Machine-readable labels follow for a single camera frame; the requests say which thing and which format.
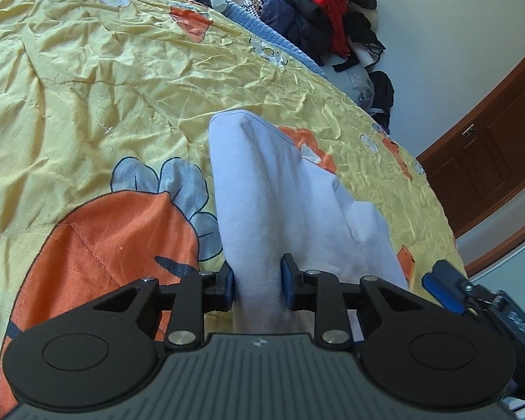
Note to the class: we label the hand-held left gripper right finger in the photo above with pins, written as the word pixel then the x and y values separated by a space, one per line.
pixel 288 284

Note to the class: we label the yellow carrot printed blanket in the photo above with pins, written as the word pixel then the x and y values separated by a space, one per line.
pixel 113 96

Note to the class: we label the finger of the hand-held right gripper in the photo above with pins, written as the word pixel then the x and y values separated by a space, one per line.
pixel 439 286

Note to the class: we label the black bag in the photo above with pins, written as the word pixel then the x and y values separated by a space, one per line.
pixel 383 96

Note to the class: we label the light blue garment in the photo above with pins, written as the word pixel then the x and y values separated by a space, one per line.
pixel 267 205

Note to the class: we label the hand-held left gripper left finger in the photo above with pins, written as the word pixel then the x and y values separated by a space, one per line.
pixel 227 288

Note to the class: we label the navy puffer jacket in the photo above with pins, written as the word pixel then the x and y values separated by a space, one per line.
pixel 280 14

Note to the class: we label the blue knitted blanket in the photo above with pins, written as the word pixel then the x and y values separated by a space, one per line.
pixel 267 30

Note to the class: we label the brown wooden door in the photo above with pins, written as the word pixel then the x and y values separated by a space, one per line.
pixel 494 153

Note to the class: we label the clear plastic bag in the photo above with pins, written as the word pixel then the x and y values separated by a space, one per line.
pixel 361 85

